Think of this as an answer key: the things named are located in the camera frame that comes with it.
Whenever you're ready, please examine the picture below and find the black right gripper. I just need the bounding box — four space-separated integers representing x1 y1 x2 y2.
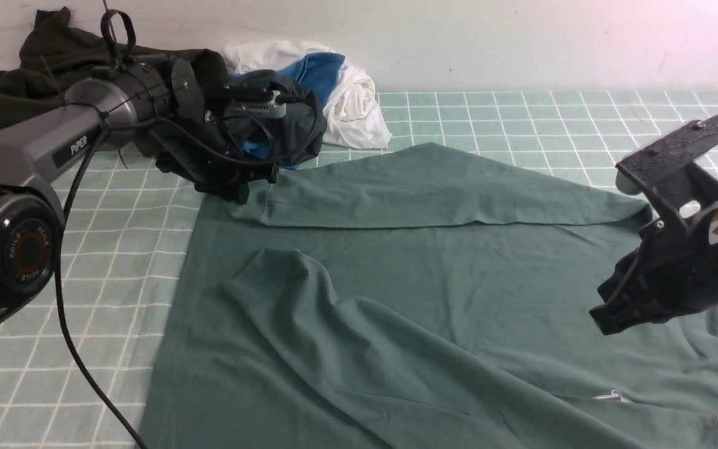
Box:
589 200 718 336

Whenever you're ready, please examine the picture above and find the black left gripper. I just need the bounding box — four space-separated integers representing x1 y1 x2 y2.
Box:
138 53 279 205

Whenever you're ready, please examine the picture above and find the green long-sleeve shirt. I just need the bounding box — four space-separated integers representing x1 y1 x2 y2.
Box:
140 144 718 448

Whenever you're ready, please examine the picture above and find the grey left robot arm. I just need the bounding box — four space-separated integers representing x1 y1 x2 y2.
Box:
0 54 279 324

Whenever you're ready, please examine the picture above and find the dark teal crumpled garment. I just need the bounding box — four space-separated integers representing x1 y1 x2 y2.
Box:
225 69 327 170

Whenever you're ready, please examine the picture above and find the blue crumpled garment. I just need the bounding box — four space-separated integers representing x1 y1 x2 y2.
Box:
242 52 346 170

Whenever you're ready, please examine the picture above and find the dark olive crumpled garment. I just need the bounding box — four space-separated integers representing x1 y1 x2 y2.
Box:
0 7 230 158

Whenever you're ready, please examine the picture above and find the white crumpled garment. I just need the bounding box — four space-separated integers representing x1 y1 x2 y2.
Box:
223 39 391 150

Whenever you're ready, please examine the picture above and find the green checkered table cloth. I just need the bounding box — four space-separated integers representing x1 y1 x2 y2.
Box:
0 90 718 448

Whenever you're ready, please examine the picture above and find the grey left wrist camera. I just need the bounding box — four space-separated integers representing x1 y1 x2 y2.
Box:
222 91 287 119

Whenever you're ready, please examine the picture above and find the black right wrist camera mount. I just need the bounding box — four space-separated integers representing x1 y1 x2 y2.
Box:
615 114 718 223

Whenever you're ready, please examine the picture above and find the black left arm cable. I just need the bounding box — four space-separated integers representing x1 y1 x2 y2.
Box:
40 0 325 449

